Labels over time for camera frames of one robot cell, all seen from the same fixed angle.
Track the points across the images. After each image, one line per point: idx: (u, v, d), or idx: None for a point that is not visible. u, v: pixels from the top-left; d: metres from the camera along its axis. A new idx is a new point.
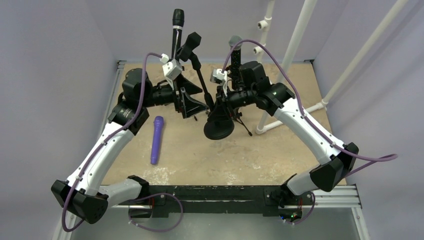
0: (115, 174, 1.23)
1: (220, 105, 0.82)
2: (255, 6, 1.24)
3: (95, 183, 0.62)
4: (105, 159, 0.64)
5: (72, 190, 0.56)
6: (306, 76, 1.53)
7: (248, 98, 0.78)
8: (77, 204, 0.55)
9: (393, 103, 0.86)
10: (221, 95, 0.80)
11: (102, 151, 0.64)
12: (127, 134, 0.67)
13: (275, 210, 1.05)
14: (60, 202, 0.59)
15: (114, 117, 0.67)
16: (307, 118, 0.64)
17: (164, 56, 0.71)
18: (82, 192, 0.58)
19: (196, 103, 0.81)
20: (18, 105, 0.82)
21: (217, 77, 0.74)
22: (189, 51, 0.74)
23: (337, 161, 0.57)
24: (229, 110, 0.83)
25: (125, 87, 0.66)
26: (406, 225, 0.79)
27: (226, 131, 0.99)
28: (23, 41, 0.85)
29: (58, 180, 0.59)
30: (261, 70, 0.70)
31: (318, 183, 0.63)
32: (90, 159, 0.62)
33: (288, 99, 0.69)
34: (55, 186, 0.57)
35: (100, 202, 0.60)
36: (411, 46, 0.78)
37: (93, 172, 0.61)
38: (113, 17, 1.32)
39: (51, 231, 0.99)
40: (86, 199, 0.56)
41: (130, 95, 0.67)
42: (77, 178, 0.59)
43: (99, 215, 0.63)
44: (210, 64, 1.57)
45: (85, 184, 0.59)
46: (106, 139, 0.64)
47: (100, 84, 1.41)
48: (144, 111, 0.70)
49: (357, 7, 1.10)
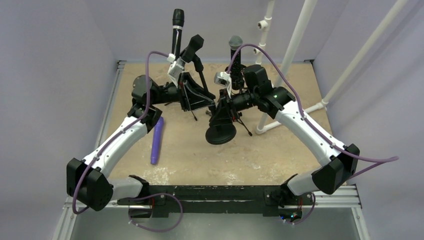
0: (115, 174, 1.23)
1: (224, 107, 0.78)
2: (255, 6, 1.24)
3: (109, 166, 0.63)
4: (121, 145, 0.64)
5: (89, 167, 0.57)
6: (305, 76, 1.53)
7: (251, 100, 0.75)
8: (91, 182, 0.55)
9: (393, 103, 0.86)
10: (225, 96, 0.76)
11: (120, 138, 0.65)
12: (143, 128, 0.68)
13: (275, 210, 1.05)
14: (69, 183, 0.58)
15: (133, 113, 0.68)
16: (307, 120, 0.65)
17: (170, 56, 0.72)
18: (98, 170, 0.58)
19: (201, 97, 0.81)
20: (17, 105, 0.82)
21: (222, 78, 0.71)
22: (192, 53, 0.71)
23: (337, 162, 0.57)
24: (232, 113, 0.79)
25: (134, 94, 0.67)
26: (406, 225, 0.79)
27: (228, 135, 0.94)
28: (22, 40, 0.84)
29: (75, 158, 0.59)
30: (264, 74, 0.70)
31: (319, 185, 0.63)
32: (108, 143, 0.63)
33: (288, 102, 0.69)
34: (71, 164, 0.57)
35: (108, 187, 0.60)
36: (411, 47, 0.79)
37: (110, 153, 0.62)
38: (112, 17, 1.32)
39: (50, 231, 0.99)
40: (99, 178, 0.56)
41: (141, 101, 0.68)
42: (94, 157, 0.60)
43: (102, 204, 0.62)
44: (210, 64, 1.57)
45: (101, 163, 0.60)
46: (125, 128, 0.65)
47: (100, 84, 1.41)
48: (156, 112, 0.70)
49: (357, 7, 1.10)
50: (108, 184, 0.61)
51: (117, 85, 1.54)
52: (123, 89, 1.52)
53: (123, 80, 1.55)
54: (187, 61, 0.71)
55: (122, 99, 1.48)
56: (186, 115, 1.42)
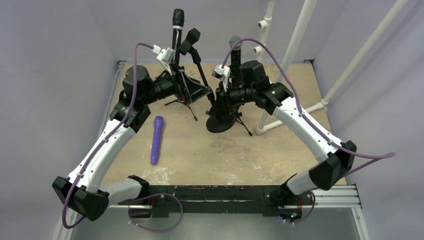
0: (114, 174, 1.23)
1: (220, 99, 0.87)
2: (255, 6, 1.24)
3: (96, 180, 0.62)
4: (106, 156, 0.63)
5: (74, 187, 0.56)
6: (305, 76, 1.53)
7: (246, 96, 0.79)
8: (78, 201, 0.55)
9: (393, 103, 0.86)
10: (220, 89, 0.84)
11: (103, 148, 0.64)
12: (128, 131, 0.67)
13: (275, 210, 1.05)
14: (60, 199, 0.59)
15: (116, 115, 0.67)
16: (305, 116, 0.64)
17: (156, 47, 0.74)
18: (83, 189, 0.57)
19: (199, 87, 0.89)
20: (16, 104, 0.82)
21: (217, 72, 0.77)
22: (189, 46, 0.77)
23: (334, 159, 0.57)
24: (227, 105, 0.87)
25: (125, 84, 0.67)
26: (407, 226, 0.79)
27: (225, 125, 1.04)
28: (22, 40, 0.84)
29: (59, 176, 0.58)
30: (262, 70, 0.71)
31: (316, 181, 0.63)
32: (91, 156, 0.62)
33: (286, 98, 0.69)
34: (56, 182, 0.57)
35: (101, 199, 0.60)
36: (411, 47, 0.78)
37: (94, 169, 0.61)
38: (112, 17, 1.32)
39: (51, 231, 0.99)
40: (87, 196, 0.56)
41: (130, 92, 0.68)
42: (78, 175, 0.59)
43: (100, 212, 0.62)
44: (210, 64, 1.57)
45: (86, 181, 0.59)
46: (107, 136, 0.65)
47: (100, 84, 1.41)
48: (143, 110, 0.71)
49: (357, 7, 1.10)
50: (100, 196, 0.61)
51: (117, 85, 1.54)
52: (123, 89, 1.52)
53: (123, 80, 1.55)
54: (183, 52, 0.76)
55: None
56: (186, 115, 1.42)
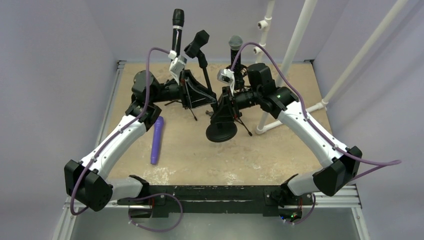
0: (115, 174, 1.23)
1: (226, 105, 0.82)
2: (256, 6, 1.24)
3: (107, 168, 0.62)
4: (119, 145, 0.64)
5: (87, 169, 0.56)
6: (306, 77, 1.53)
7: (253, 99, 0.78)
8: (88, 184, 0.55)
9: (393, 103, 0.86)
10: (228, 94, 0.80)
11: (118, 137, 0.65)
12: (141, 127, 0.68)
13: (275, 210, 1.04)
14: (68, 183, 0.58)
15: (132, 111, 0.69)
16: (310, 120, 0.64)
17: (172, 53, 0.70)
18: (95, 172, 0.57)
19: (202, 95, 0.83)
20: (16, 104, 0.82)
21: (225, 76, 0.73)
22: (197, 49, 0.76)
23: (339, 164, 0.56)
24: (234, 110, 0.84)
25: (134, 90, 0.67)
26: (407, 226, 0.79)
27: (226, 135, 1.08)
28: (21, 40, 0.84)
29: (72, 160, 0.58)
30: (268, 74, 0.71)
31: (319, 186, 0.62)
32: (106, 143, 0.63)
33: (291, 102, 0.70)
34: (69, 165, 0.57)
35: (107, 188, 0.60)
36: (411, 47, 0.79)
37: (107, 155, 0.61)
38: (112, 17, 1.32)
39: (50, 231, 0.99)
40: (97, 180, 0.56)
41: (140, 97, 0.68)
42: (91, 159, 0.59)
43: (102, 204, 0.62)
44: (211, 64, 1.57)
45: (99, 165, 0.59)
46: (123, 128, 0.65)
47: (99, 84, 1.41)
48: (155, 109, 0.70)
49: (357, 7, 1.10)
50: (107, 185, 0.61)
51: (117, 85, 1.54)
52: (123, 89, 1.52)
53: (123, 80, 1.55)
54: (192, 56, 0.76)
55: (122, 99, 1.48)
56: (186, 115, 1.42)
